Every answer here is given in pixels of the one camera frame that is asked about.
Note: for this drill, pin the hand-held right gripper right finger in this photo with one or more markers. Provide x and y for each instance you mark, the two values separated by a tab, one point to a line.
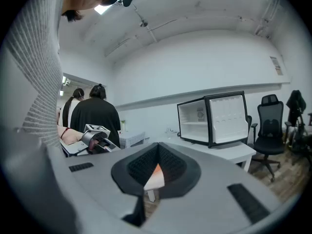
207	199

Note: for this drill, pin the ceiling light panel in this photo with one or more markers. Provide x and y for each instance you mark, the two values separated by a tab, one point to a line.
102	8

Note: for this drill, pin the person's grey striped sweater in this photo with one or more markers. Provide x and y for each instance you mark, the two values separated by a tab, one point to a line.
41	82

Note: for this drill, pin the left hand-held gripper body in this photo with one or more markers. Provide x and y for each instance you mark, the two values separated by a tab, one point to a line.
93	133

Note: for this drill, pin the grid pattern tablecloth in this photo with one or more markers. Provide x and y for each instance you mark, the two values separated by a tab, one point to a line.
132	138

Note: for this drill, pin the paper wall notice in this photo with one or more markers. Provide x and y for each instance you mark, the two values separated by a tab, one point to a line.
277	66

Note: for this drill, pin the black mini fridge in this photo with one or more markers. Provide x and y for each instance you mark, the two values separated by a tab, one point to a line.
219	118

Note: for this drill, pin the person's left hand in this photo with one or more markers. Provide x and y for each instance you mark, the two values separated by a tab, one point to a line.
75	136

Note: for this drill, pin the white round plate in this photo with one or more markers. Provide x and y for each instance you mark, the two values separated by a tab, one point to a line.
153	184

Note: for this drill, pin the black jacket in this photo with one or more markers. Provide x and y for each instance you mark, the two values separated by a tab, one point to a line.
296	106

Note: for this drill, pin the clear plastic bottle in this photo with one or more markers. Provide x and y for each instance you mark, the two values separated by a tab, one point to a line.
169	128

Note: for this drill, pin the black mesh office chair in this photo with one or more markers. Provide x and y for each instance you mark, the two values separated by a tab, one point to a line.
249	123
270	130

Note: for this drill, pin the small green plant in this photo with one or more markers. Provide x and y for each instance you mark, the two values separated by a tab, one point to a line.
123	123

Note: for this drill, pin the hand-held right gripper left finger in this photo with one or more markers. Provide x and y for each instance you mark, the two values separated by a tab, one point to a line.
92	191

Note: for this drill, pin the person's left forearm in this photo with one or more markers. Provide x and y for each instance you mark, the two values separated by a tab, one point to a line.
60	131

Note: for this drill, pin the ceiling conduit pipe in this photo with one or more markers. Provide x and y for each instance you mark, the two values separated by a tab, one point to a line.
148	28

